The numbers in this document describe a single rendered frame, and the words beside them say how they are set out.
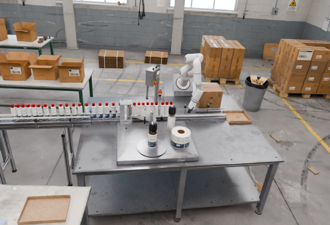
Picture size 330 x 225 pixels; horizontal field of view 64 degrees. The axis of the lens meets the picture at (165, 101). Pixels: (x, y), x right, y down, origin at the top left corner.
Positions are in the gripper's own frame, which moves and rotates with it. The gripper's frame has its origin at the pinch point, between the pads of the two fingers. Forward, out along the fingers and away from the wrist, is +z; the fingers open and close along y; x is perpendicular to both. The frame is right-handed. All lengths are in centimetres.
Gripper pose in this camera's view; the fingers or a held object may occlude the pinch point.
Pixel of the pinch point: (189, 111)
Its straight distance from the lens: 331.4
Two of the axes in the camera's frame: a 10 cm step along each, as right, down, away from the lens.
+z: -4.0, 8.3, 3.8
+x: 9.0, 2.9, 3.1
